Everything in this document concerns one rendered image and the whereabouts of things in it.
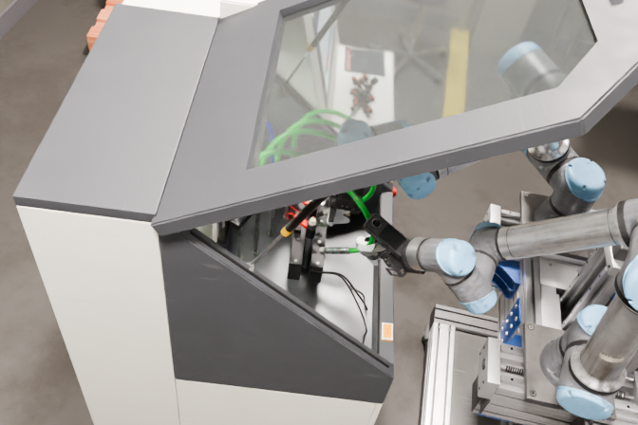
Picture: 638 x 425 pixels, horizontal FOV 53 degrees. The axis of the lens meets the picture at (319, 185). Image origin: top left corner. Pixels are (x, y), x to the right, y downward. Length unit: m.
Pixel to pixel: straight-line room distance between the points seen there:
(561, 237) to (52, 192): 1.03
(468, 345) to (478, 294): 1.34
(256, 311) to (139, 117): 0.52
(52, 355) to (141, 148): 1.62
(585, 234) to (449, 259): 0.28
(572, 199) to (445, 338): 0.98
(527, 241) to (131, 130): 0.89
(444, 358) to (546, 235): 1.32
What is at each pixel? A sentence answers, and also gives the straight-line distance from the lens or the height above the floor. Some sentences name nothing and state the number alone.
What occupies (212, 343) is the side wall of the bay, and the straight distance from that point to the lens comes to 1.69.
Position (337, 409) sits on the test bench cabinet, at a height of 0.72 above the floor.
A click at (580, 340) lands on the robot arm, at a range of 1.64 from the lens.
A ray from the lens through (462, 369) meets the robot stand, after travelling 2.71.
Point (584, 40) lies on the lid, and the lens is 1.24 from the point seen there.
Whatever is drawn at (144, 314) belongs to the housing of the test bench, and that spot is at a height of 1.12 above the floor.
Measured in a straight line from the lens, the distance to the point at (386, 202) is 2.11.
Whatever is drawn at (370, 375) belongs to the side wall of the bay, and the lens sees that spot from 1.75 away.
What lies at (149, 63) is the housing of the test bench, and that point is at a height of 1.50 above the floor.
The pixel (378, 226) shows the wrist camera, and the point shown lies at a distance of 1.49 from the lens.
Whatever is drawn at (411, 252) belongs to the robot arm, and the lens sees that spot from 1.45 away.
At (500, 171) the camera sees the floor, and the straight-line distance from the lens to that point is 3.79.
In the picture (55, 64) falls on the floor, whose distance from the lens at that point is 4.21.
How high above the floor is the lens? 2.49
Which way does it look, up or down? 47 degrees down
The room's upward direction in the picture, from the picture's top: 9 degrees clockwise
